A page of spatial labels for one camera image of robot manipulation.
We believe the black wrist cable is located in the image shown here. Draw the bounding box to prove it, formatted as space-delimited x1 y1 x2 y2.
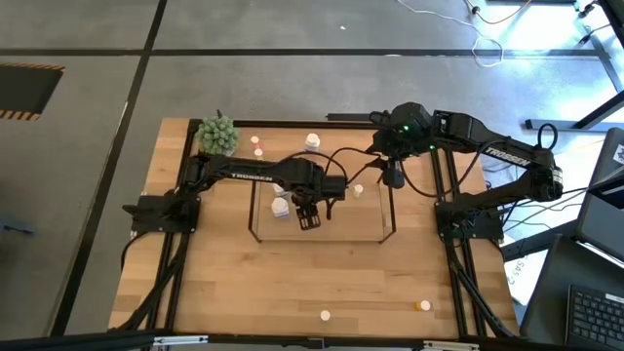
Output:
283 147 350 221
399 139 490 200

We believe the yellow floor cable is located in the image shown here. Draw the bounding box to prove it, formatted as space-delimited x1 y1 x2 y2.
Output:
465 0 533 25

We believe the silver aluminium bracket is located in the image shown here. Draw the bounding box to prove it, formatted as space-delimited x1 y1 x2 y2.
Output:
421 339 481 351
152 334 210 347

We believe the black desk foot bar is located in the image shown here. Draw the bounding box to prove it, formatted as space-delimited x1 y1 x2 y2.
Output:
525 90 624 132

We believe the black desk crossbar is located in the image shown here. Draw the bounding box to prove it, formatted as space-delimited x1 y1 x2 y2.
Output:
501 218 581 262

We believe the green potted succulent plant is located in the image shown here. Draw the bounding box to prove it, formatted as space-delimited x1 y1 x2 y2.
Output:
196 109 242 157

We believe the white floor cable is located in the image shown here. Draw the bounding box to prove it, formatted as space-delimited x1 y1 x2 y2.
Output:
395 0 506 68

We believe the dark closed laptop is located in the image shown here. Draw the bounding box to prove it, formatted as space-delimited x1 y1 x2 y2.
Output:
576 127 624 264

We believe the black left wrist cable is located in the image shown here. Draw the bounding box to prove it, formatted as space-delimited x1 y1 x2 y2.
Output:
283 147 350 221

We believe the black desk leg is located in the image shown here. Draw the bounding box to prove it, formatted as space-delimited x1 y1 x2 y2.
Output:
589 0 624 94

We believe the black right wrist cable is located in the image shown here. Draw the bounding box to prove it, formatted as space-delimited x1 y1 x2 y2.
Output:
399 139 490 200

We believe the white printed paper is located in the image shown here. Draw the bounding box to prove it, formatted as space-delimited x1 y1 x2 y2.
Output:
506 256 540 306

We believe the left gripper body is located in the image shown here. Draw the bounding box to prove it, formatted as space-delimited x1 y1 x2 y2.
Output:
291 184 326 211

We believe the black flat mount bar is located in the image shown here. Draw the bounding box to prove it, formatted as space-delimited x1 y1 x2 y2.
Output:
325 111 379 123

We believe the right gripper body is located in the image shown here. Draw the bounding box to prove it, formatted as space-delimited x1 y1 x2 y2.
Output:
378 155 408 191

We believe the black yellow-striped floor mat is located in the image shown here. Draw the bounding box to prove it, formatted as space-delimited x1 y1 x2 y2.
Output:
0 61 66 122

